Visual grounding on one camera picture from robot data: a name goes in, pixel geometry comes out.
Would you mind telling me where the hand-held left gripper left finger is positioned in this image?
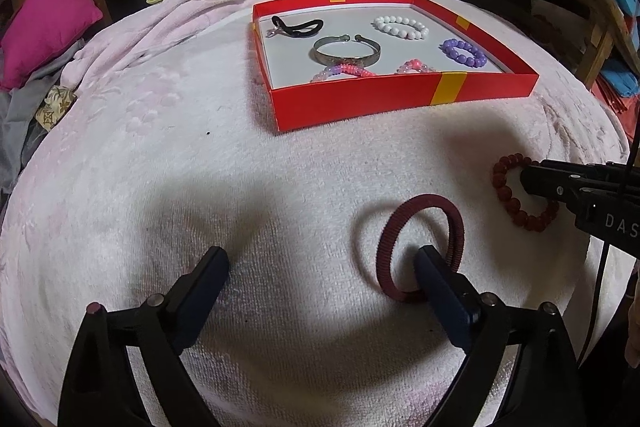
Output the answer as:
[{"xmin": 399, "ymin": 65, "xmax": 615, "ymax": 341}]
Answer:
[{"xmin": 57, "ymin": 246, "xmax": 231, "ymax": 427}]

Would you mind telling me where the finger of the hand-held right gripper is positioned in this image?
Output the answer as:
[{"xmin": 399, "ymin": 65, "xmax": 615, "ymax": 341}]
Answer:
[
  {"xmin": 520, "ymin": 164, "xmax": 601, "ymax": 212},
  {"xmin": 539, "ymin": 159, "xmax": 640, "ymax": 181}
]

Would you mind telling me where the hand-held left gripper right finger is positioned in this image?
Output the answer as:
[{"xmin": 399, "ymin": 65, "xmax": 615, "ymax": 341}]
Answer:
[{"xmin": 414, "ymin": 245, "xmax": 591, "ymax": 427}]

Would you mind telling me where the dark red beaded bracelet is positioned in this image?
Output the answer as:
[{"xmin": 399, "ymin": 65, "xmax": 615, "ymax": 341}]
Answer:
[{"xmin": 491, "ymin": 153, "xmax": 561, "ymax": 234}]

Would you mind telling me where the maroon hair tie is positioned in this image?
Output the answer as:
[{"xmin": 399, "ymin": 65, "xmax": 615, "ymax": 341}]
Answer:
[{"xmin": 376, "ymin": 193, "xmax": 465, "ymax": 304}]

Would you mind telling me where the purple beaded bracelet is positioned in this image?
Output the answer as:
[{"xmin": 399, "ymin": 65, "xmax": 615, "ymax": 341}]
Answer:
[{"xmin": 440, "ymin": 38, "xmax": 488, "ymax": 68}]

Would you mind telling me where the pink beaded bracelet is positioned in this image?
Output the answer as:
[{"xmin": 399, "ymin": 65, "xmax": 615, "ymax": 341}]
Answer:
[{"xmin": 396, "ymin": 58, "xmax": 441, "ymax": 75}]

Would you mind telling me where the red shallow box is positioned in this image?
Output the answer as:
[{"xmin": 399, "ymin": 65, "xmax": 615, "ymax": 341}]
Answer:
[{"xmin": 251, "ymin": 0, "xmax": 540, "ymax": 132}]

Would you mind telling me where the white beaded bracelet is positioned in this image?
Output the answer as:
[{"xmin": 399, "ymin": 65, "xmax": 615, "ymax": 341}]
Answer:
[{"xmin": 372, "ymin": 14, "xmax": 431, "ymax": 41}]

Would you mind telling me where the pink and lilac bracelet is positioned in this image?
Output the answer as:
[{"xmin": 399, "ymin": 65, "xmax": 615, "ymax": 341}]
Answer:
[{"xmin": 310, "ymin": 62, "xmax": 377, "ymax": 84}]

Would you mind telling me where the silver bangle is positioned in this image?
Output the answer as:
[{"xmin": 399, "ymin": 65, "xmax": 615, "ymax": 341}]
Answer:
[{"xmin": 312, "ymin": 34, "xmax": 382, "ymax": 66}]

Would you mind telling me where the black hair tie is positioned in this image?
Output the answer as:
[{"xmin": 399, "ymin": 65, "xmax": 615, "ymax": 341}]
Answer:
[{"xmin": 270, "ymin": 14, "xmax": 325, "ymax": 40}]

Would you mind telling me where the coral red cloth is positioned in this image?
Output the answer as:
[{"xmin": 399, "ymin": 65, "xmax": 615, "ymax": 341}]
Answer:
[{"xmin": 592, "ymin": 82, "xmax": 632, "ymax": 114}]

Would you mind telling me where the folded blue cloth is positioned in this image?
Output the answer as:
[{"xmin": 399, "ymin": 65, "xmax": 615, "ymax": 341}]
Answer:
[{"xmin": 597, "ymin": 57, "xmax": 640, "ymax": 95}]

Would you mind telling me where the pale pink blanket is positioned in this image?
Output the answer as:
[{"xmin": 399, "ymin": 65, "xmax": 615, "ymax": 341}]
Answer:
[{"xmin": 0, "ymin": 0, "xmax": 633, "ymax": 427}]

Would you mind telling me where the small floral pouch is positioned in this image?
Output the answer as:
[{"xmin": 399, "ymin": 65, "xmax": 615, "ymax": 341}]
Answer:
[{"xmin": 35, "ymin": 86, "xmax": 77, "ymax": 131}]

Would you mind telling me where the grey cloth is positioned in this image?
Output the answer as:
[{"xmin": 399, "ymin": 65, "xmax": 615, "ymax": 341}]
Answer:
[{"xmin": 0, "ymin": 42, "xmax": 86, "ymax": 208}]

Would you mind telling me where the magenta pillow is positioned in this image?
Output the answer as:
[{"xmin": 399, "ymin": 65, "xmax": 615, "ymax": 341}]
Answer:
[{"xmin": 0, "ymin": 0, "xmax": 104, "ymax": 92}]

